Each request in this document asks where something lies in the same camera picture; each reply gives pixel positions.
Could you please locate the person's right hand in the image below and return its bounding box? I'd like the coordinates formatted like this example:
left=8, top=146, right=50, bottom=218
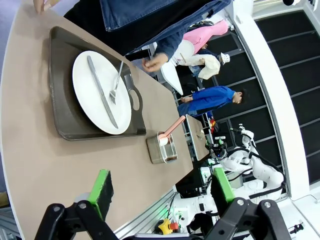
left=32, top=0, right=61, bottom=15

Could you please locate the silver fork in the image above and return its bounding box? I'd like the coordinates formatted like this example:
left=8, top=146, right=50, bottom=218
left=108, top=60, right=125, bottom=105

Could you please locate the person's left hand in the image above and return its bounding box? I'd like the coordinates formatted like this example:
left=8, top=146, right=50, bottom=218
left=141, top=53, right=169, bottom=73

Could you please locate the person in pink jacket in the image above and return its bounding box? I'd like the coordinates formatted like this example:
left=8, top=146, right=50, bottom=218
left=182, top=19, right=230, bottom=55

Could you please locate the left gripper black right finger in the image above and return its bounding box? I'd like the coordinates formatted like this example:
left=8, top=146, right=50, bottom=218
left=204, top=167, right=293, bottom=240

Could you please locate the white dinner plate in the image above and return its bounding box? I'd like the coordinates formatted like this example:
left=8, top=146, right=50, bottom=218
left=72, top=50, right=133, bottom=136
left=172, top=39, right=196, bottom=66

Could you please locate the silver table knife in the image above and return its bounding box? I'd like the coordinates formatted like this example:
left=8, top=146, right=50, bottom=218
left=86, top=55, right=119, bottom=130

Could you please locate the white side table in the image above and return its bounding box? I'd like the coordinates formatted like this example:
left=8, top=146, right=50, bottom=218
left=159, top=61, right=185, bottom=96

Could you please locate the person's left forearm denim sleeve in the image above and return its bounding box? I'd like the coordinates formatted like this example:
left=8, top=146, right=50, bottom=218
left=152, top=31, right=191, bottom=61

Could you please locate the rectangular steel container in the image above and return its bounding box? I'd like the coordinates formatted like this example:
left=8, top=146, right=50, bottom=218
left=146, top=131, right=179, bottom=165

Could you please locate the person in denim jacket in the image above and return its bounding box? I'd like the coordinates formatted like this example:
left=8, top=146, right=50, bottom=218
left=63, top=0, right=232, bottom=57

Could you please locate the cream garment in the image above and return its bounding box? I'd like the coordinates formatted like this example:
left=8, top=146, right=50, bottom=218
left=188, top=53, right=221, bottom=81

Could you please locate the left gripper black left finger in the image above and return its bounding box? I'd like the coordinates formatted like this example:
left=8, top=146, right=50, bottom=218
left=34, top=169, right=118, bottom=240

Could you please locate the yellow red emergency stop button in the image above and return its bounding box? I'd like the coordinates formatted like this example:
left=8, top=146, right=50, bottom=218
left=154, top=218, right=179, bottom=235

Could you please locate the pink lint roller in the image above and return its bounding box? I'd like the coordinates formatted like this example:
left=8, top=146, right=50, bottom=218
left=156, top=115, right=187, bottom=148

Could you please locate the bareheaded person in blue jacket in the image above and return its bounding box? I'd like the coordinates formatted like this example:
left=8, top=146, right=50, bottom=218
left=176, top=85, right=249, bottom=118

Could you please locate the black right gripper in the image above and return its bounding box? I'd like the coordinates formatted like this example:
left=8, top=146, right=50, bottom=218
left=211, top=142, right=228, bottom=161

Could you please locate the aluminium profile frame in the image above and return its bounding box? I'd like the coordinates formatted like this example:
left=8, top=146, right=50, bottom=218
left=113, top=186, right=177, bottom=238

